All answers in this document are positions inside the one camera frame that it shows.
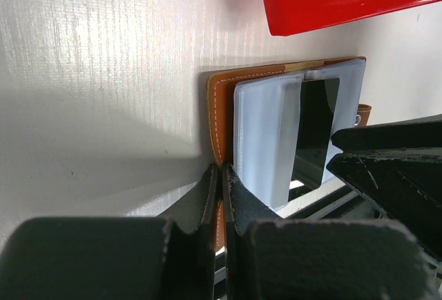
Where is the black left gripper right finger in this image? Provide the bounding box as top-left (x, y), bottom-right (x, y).
top-left (222, 164), bottom-right (432, 299)

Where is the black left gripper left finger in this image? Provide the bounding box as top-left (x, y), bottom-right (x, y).
top-left (1, 165), bottom-right (218, 299)

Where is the brown leather card holder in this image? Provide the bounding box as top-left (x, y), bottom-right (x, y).
top-left (206, 56), bottom-right (373, 251)

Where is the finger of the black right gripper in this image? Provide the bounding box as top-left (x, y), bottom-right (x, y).
top-left (327, 147), bottom-right (441, 259)
top-left (331, 115), bottom-right (441, 152)

